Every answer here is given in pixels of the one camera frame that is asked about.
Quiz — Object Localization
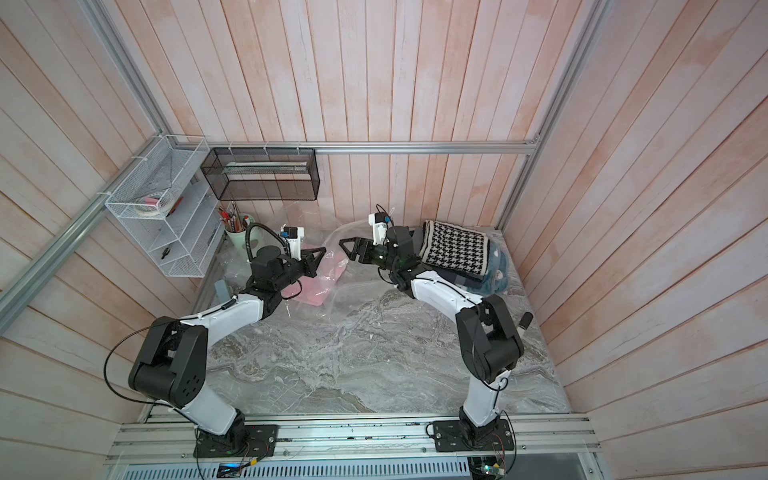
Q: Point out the houndstooth patterned cloth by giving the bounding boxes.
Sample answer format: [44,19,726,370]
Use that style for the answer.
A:
[418,220,490,278]

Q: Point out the aluminium rail base frame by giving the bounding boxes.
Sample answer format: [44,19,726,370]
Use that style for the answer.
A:
[100,413,612,479]

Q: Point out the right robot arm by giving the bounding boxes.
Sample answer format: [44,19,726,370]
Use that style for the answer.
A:
[339,226,533,437]

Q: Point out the white wire shelf rack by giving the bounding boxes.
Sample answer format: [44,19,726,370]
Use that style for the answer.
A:
[106,135,224,278]

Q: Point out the pink fleece cloth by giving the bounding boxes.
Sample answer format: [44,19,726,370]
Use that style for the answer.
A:
[296,248,349,307]

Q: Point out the black mesh wall basket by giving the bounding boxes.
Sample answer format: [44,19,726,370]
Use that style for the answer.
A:
[201,147,321,201]

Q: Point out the grey navy cloth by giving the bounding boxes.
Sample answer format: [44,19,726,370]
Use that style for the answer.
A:
[410,226,490,286]

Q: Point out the teal bear print blanket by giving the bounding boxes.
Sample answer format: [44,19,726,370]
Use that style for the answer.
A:
[467,241,509,296]

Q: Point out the pens in cup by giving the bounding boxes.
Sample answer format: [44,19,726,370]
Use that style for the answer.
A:
[217,202,251,233]

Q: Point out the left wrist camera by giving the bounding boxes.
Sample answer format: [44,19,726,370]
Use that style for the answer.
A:
[281,225,305,260]

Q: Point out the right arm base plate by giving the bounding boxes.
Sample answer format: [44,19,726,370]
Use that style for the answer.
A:
[430,418,515,453]

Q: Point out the tape roll on shelf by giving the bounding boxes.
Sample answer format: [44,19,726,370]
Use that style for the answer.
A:
[133,192,176,218]

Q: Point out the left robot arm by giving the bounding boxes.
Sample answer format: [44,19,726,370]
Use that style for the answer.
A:
[128,246,326,437]

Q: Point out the green pen cup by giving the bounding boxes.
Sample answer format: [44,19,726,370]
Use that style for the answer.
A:
[225,215,252,255]

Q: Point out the clear plastic vacuum bag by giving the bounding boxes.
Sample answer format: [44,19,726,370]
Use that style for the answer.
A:
[221,218,391,319]

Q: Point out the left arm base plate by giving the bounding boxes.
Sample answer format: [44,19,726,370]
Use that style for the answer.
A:
[193,424,279,459]

